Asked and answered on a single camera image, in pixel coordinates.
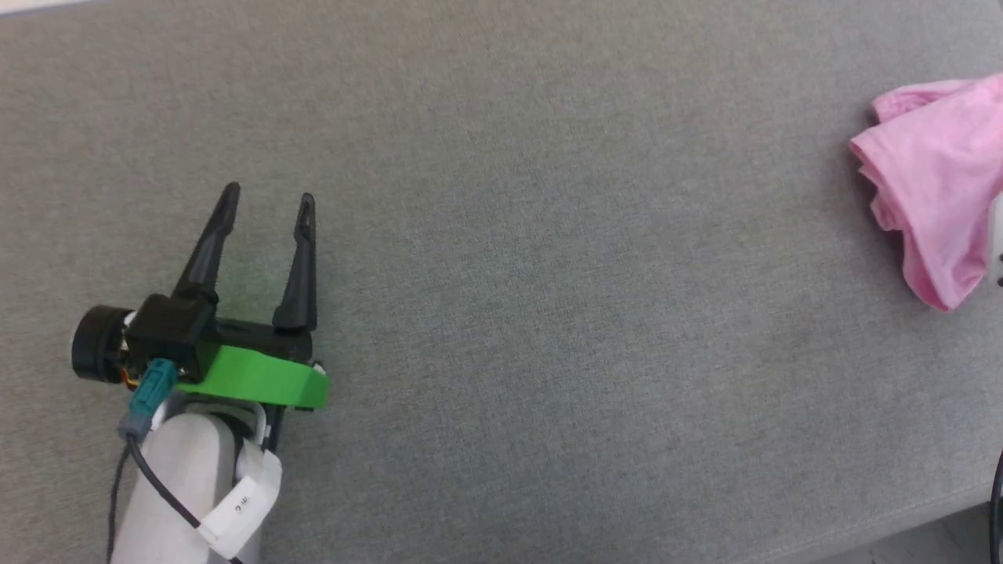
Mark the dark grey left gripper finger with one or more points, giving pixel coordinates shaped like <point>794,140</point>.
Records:
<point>210,251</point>
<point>302,282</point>

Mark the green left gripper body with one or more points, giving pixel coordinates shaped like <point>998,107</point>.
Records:
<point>258,376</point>

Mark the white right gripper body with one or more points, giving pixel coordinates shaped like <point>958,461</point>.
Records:
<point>997,243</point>

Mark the pink garment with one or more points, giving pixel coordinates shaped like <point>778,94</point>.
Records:
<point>940,180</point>

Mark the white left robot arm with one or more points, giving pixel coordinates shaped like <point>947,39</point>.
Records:
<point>184,478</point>

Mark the white paper label tag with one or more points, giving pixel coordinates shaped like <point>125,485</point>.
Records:
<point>243,501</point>

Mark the grey fabric sofa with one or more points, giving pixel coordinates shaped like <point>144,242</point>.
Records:
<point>548,313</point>

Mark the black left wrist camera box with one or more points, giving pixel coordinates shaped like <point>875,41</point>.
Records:
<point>168,329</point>

